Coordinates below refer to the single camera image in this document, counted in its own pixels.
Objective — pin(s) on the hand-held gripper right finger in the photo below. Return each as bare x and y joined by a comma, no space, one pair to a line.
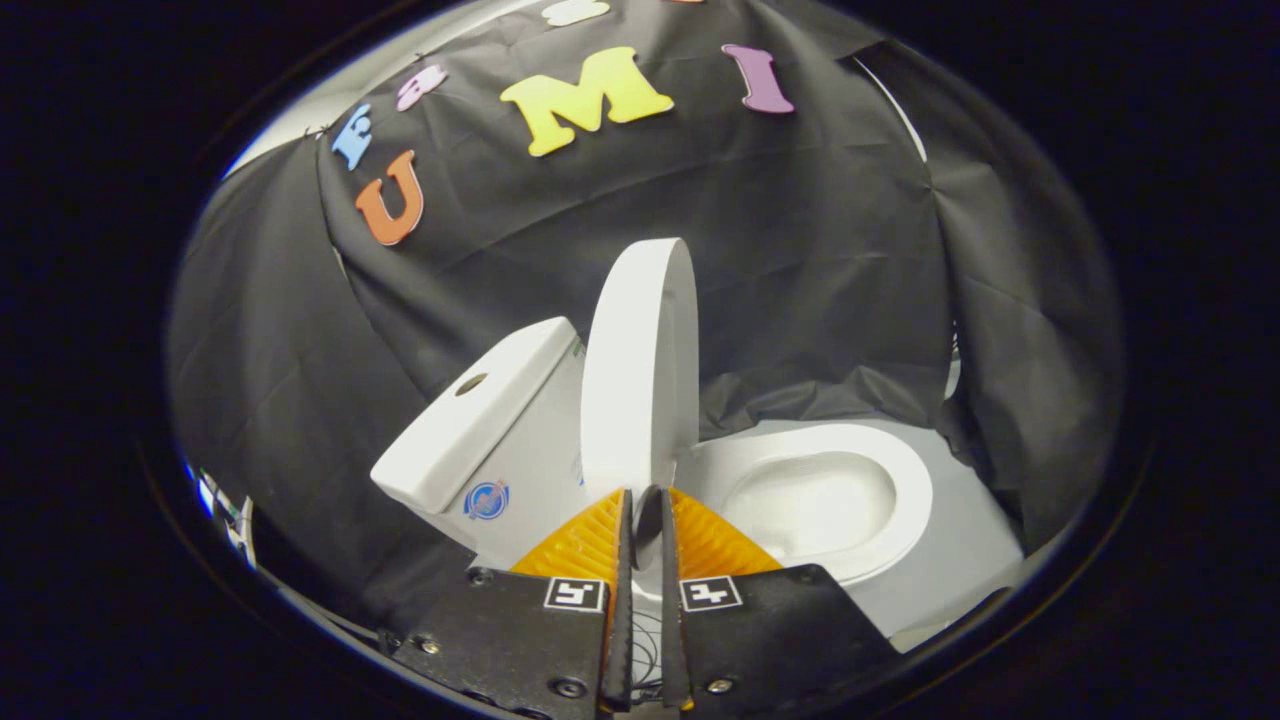
672,620

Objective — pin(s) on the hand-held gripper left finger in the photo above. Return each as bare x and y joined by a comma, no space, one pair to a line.
622,620

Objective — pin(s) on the round dark lid lifter tab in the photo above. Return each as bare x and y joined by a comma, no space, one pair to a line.
648,515

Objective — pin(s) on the white toilet lid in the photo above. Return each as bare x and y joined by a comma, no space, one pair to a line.
630,380

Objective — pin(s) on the white toilet seat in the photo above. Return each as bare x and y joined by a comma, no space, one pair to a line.
800,438

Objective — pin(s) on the white ceramic toilet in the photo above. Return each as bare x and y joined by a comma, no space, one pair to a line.
470,430

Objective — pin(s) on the black backdrop cloth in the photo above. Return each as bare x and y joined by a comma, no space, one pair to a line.
800,250

